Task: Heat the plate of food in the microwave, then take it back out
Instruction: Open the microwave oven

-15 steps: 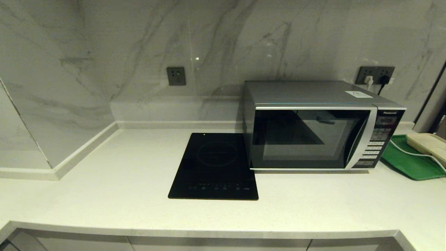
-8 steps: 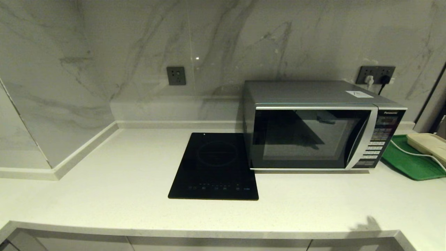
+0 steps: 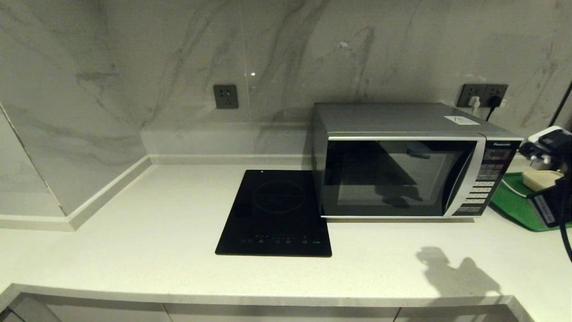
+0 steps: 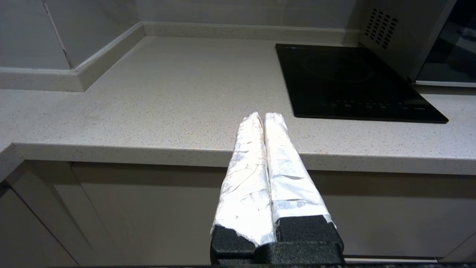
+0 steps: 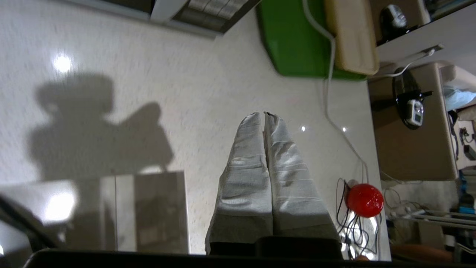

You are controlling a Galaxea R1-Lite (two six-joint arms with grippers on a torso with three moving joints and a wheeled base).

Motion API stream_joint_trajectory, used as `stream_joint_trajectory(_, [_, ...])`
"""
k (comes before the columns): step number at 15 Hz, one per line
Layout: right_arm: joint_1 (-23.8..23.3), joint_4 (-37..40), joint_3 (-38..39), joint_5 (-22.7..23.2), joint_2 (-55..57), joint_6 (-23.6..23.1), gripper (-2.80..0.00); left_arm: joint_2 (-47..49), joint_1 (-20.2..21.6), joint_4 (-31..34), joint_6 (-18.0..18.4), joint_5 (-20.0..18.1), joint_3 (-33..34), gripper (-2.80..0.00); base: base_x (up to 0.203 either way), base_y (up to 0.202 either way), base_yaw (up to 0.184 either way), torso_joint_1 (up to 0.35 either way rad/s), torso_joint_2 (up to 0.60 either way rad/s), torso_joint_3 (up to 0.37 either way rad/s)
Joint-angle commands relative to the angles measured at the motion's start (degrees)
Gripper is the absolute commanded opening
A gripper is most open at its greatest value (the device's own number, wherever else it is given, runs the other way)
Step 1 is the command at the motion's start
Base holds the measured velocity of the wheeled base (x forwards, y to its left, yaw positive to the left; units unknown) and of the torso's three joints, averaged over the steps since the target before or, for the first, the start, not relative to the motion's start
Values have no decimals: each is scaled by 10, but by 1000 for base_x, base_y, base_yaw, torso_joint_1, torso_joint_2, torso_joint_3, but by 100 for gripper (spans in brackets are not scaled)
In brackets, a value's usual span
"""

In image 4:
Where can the left gripper white taped right finger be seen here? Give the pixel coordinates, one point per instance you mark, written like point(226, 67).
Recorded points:
point(290, 186)

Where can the left gripper white taped left finger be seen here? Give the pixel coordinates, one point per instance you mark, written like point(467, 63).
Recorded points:
point(245, 186)

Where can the silver microwave door dark window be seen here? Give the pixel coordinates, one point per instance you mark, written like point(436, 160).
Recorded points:
point(453, 48)

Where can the silver Panasonic microwave oven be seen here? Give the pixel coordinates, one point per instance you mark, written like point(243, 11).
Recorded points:
point(405, 44)

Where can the grey cabinet front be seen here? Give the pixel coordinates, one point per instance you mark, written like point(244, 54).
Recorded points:
point(390, 216)
point(148, 216)

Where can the black induction cooktop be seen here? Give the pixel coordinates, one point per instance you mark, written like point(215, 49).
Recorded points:
point(346, 85)

